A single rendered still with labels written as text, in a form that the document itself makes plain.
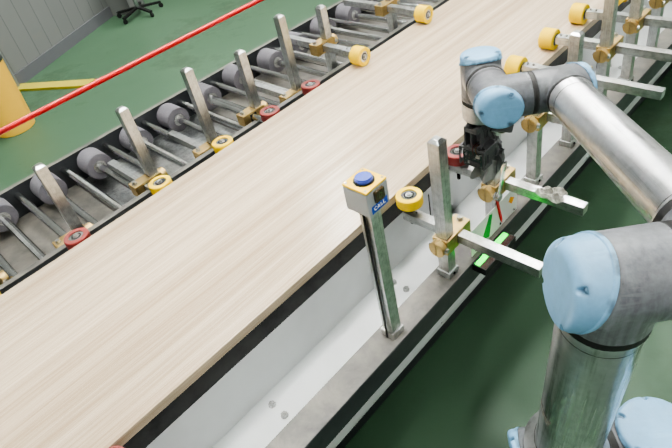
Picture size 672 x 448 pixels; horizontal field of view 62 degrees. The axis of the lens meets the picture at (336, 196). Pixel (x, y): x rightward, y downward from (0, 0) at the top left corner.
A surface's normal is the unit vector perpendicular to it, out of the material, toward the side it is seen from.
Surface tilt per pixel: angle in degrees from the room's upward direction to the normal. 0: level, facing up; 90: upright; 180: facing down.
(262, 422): 0
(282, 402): 0
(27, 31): 90
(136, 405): 0
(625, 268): 34
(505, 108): 90
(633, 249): 9
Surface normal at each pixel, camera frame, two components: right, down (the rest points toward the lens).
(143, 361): -0.18, -0.77
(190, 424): 0.72, 0.32
